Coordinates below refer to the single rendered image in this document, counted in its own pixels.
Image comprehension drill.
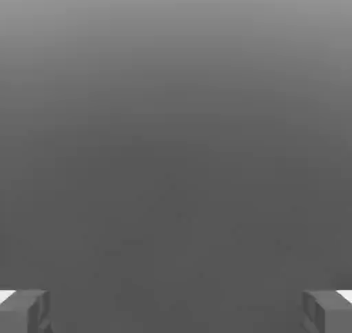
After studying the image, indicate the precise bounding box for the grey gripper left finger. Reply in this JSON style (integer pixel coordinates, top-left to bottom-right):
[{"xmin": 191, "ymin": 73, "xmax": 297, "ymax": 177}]
[{"xmin": 0, "ymin": 289, "xmax": 53, "ymax": 333}]

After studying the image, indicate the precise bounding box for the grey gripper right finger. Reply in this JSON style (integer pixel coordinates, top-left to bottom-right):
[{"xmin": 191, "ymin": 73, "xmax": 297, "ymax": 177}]
[{"xmin": 300, "ymin": 289, "xmax": 352, "ymax": 333}]

